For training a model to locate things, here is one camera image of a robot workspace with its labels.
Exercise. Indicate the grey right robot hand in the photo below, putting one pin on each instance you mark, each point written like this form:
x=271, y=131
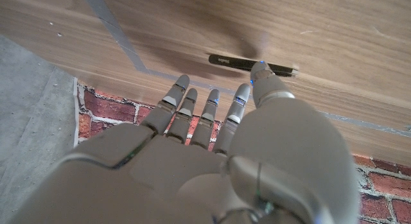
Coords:
x=199, y=172

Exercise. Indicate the grey tape line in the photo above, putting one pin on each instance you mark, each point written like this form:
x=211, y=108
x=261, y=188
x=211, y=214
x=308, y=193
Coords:
x=122, y=41

